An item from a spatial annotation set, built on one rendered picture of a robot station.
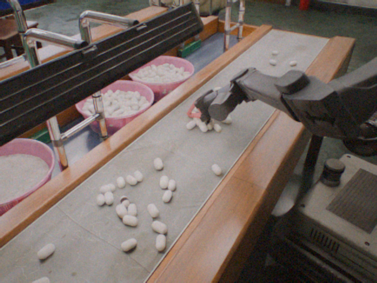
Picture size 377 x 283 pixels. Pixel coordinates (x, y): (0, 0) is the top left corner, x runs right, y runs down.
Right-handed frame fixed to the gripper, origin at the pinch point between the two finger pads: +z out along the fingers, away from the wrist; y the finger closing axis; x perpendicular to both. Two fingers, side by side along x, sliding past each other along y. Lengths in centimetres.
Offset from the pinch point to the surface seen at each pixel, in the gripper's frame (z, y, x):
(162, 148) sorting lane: 0.6, 17.7, 2.6
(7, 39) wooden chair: 172, -68, -99
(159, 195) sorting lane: -6.8, 33.7, 8.8
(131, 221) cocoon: -7.9, 44.7, 7.8
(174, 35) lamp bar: -22.3, 15.3, -21.3
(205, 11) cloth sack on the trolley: 129, -265, -48
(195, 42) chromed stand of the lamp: 31, -70, -20
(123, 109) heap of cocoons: 18.7, 6.1, -12.5
